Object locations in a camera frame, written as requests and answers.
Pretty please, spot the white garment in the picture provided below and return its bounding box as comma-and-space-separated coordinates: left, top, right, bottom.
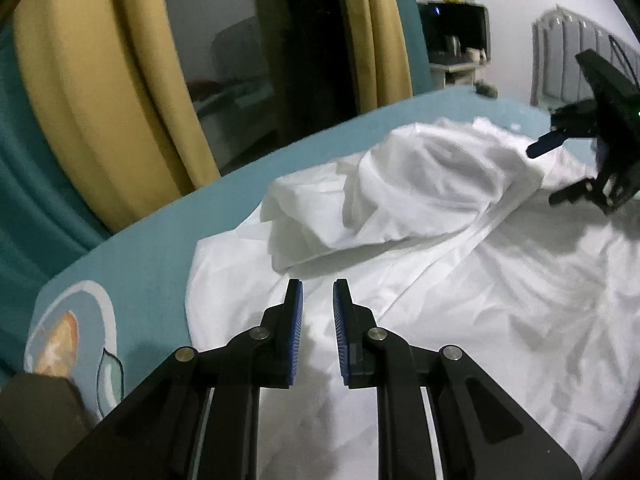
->
184, 118, 639, 479

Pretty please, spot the brown sleeve forearm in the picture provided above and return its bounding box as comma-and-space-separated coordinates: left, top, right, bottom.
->
1, 373, 93, 479

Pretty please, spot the small grey plush toy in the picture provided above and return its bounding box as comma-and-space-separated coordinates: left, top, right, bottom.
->
474, 80, 499, 100

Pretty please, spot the white desk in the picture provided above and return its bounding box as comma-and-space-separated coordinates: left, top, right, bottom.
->
430, 62, 486, 90

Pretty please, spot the white mug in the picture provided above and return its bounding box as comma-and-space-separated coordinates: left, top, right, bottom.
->
466, 48, 485, 64

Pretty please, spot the right teal curtain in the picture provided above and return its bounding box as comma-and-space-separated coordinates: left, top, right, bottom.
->
396, 0, 434, 96

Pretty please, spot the teal curtain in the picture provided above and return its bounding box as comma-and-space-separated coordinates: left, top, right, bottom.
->
1, 25, 111, 380
396, 0, 434, 96

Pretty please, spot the black monitor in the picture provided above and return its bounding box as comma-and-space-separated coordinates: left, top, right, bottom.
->
418, 1, 491, 64

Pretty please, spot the teal cartoon bed sheet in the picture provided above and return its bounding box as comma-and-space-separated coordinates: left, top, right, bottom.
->
22, 84, 601, 421

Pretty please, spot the right yellow curtain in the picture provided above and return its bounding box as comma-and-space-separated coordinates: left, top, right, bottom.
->
345, 0, 412, 113

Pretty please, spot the yellow curtain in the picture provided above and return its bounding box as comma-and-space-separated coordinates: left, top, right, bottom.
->
13, 0, 220, 232
345, 0, 412, 113

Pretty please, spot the left teal curtain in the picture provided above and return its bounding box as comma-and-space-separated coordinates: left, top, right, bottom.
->
1, 25, 111, 380

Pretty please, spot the dark window glass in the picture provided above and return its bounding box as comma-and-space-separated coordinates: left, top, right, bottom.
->
166, 0, 360, 174

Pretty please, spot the left yellow curtain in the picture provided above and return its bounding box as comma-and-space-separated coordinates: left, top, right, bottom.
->
13, 0, 220, 232

